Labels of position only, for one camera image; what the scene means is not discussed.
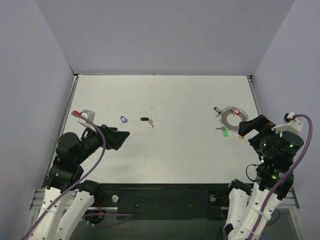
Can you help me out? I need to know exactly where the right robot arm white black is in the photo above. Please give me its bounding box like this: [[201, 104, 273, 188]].
[[222, 112, 304, 240]]

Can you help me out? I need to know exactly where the green key tag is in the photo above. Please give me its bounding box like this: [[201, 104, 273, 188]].
[[216, 126, 229, 137]]

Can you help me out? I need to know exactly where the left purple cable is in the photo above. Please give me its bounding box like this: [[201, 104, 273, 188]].
[[19, 111, 136, 240]]

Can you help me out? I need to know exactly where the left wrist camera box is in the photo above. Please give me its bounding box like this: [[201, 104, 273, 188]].
[[72, 109, 96, 131]]

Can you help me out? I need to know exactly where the black tag key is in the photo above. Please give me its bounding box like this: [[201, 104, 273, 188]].
[[140, 117, 155, 128]]

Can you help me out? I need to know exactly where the red tag key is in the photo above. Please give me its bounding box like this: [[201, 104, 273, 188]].
[[231, 107, 241, 116]]

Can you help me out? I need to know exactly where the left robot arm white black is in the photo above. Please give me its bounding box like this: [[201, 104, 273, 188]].
[[22, 124, 130, 240]]

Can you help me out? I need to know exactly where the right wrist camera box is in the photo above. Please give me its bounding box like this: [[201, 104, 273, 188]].
[[271, 112, 303, 134]]

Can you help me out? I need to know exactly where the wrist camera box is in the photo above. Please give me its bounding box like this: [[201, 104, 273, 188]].
[[72, 109, 96, 131], [271, 112, 303, 134]]

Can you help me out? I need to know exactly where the blue tag key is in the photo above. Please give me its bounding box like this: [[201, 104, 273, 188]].
[[120, 115, 129, 125]]

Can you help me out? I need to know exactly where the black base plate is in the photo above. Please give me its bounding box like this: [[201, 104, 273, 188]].
[[85, 183, 230, 224]]

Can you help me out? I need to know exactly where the black tag on keyring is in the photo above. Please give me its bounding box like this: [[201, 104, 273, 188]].
[[213, 107, 222, 118]]

